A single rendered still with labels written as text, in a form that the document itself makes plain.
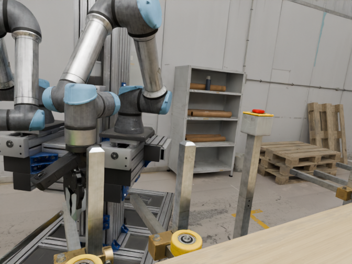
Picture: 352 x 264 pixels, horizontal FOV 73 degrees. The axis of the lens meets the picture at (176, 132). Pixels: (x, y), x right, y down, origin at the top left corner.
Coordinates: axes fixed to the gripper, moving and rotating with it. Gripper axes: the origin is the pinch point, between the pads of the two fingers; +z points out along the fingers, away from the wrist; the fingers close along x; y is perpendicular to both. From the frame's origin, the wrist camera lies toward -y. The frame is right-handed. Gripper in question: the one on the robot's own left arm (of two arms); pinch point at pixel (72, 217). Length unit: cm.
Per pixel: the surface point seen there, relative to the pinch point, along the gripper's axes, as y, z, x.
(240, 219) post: 47, 7, -26
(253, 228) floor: 185, 92, 17
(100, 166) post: 1.5, -17.3, -10.9
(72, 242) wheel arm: -0.5, 7.0, -1.0
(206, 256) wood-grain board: 16.4, 1.7, -32.5
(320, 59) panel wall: 499, -106, 53
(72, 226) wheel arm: 2.9, 7.0, 6.3
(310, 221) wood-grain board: 55, 2, -46
